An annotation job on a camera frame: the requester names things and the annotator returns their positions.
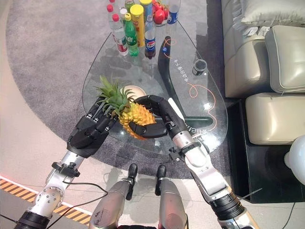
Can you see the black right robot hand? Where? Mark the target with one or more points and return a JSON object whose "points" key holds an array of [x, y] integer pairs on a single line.
{"points": [[176, 117]]}

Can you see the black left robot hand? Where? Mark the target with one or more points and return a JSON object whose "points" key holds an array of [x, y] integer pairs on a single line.
{"points": [[83, 136]]}

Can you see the yellow pineapple with green crown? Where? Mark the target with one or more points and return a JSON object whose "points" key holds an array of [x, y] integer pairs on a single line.
{"points": [[135, 117]]}

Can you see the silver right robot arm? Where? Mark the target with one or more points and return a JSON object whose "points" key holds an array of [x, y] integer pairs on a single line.
{"points": [[207, 176]]}

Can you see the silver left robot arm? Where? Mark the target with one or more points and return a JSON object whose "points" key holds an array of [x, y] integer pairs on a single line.
{"points": [[51, 193]]}

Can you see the round white plate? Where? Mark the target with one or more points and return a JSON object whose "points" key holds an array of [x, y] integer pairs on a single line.
{"points": [[137, 90]]}

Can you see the red fruit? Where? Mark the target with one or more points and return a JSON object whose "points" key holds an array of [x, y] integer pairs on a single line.
{"points": [[158, 4], [166, 13]]}

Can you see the black curved table leg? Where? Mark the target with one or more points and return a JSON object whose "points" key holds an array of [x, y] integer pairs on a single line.
{"points": [[163, 64]]}

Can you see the black round cup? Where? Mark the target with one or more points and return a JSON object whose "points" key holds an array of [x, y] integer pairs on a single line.
{"points": [[199, 68]]}

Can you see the silver left robot leg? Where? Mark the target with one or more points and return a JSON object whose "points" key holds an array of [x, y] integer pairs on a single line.
{"points": [[112, 200]]}

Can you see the silver robot leg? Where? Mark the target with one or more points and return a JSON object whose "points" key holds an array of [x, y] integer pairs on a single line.
{"points": [[170, 200], [112, 200]]}

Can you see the cola bottle with blue label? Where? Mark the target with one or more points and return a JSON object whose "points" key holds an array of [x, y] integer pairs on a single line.
{"points": [[150, 44], [173, 14]]}

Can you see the silver right robot leg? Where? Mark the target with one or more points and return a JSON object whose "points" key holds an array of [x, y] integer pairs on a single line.
{"points": [[170, 200]]}

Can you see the beige leather sofa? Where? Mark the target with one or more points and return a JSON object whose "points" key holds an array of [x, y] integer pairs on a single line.
{"points": [[240, 62]]}

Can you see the green soda bottle yellow cap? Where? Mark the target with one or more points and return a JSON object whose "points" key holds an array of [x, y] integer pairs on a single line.
{"points": [[131, 35]]}

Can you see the grey rug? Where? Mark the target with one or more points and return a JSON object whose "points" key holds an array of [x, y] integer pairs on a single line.
{"points": [[47, 47]]}

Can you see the beige leather ottoman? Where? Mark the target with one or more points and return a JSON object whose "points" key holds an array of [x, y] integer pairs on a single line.
{"points": [[271, 119]]}

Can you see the red apple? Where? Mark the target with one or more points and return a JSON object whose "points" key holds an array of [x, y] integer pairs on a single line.
{"points": [[159, 15]]}

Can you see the blue chips can yellow lid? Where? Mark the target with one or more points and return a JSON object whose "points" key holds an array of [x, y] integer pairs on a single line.
{"points": [[147, 9]]}

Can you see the white paper tags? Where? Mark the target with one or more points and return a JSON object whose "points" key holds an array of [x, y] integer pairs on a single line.
{"points": [[252, 31]]}

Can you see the white cap clear bottle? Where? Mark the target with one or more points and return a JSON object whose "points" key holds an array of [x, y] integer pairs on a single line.
{"points": [[123, 12]]}

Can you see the beige leather seat cushion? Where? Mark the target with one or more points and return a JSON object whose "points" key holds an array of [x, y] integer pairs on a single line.
{"points": [[288, 59]]}

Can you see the white round object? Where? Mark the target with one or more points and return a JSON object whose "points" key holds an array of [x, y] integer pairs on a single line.
{"points": [[296, 162]]}

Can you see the beige throw pillow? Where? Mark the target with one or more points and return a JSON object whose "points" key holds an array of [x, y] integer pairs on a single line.
{"points": [[271, 12]]}

